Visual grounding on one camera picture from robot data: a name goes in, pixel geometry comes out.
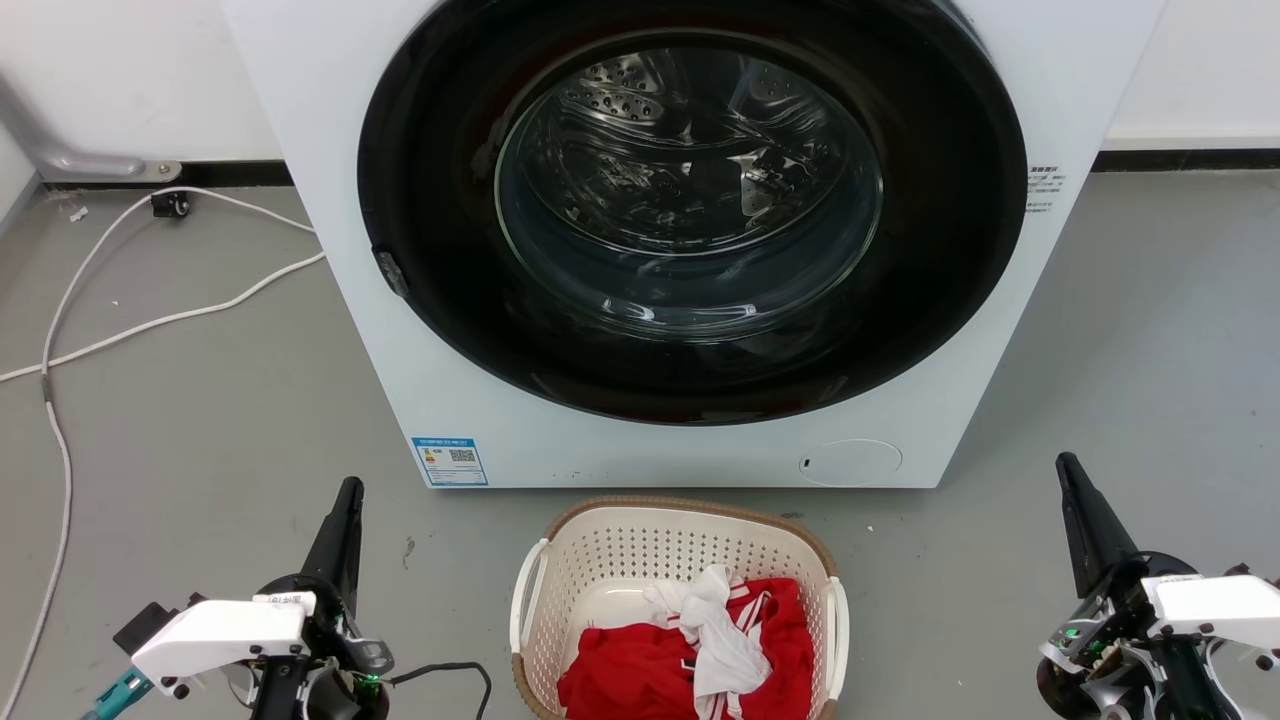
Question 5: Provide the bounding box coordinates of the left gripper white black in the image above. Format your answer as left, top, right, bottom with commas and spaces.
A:
113, 477, 394, 700

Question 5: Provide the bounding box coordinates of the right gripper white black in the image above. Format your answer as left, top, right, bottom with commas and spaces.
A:
1040, 452, 1280, 673

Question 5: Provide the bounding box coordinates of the cream perforated laundry basket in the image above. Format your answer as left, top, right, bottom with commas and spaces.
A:
508, 496, 851, 720

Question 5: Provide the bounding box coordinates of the blue energy label sticker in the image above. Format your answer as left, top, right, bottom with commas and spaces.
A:
411, 436, 490, 488

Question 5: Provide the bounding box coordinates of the round white filter cover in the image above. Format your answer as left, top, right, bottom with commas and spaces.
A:
798, 439, 904, 488

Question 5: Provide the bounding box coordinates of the red garment with white stripes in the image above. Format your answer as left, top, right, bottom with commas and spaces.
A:
557, 577, 816, 720

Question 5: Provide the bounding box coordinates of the small printed text sticker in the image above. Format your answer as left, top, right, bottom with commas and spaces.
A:
1025, 165, 1065, 215

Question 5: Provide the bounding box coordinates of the black round washer door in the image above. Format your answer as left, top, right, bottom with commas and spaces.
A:
357, 0, 1030, 427

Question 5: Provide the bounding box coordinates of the white crumpled garment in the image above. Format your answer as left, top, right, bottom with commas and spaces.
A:
643, 565, 773, 720

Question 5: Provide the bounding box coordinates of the white front-load washing machine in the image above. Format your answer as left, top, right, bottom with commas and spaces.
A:
219, 0, 1169, 491

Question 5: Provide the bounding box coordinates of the grey metal pipe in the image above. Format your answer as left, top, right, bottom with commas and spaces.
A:
0, 72, 184, 184

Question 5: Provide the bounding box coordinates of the steel washer drum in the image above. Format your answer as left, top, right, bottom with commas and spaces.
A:
495, 47, 885, 344

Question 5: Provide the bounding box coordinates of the teal cable connector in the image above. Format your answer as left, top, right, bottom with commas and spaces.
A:
80, 667, 154, 720

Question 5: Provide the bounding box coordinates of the short white floor cable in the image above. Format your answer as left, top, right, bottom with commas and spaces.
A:
0, 251, 328, 385

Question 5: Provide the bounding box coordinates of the long white looping floor cable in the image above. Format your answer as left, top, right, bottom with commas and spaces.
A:
0, 186, 318, 713

